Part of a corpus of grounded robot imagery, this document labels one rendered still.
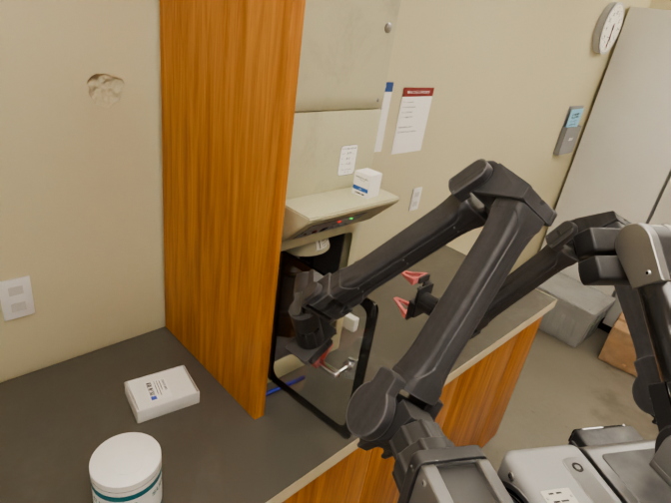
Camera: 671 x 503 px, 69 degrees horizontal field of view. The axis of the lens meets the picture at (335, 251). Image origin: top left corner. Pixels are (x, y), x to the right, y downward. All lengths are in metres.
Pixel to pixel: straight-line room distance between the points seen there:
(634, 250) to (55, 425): 1.26
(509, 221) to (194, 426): 0.95
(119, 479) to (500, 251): 0.80
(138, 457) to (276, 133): 0.69
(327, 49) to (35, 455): 1.11
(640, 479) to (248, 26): 0.94
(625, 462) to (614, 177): 3.40
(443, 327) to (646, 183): 3.33
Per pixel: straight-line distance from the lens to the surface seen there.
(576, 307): 3.78
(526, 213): 0.72
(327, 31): 1.13
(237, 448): 1.31
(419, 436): 0.64
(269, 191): 1.03
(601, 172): 4.00
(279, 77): 0.97
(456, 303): 0.69
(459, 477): 0.59
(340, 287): 0.90
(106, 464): 1.11
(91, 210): 1.44
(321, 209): 1.13
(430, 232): 0.81
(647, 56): 3.93
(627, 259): 0.68
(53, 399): 1.49
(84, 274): 1.51
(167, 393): 1.39
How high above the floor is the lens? 1.93
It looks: 26 degrees down
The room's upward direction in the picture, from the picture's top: 9 degrees clockwise
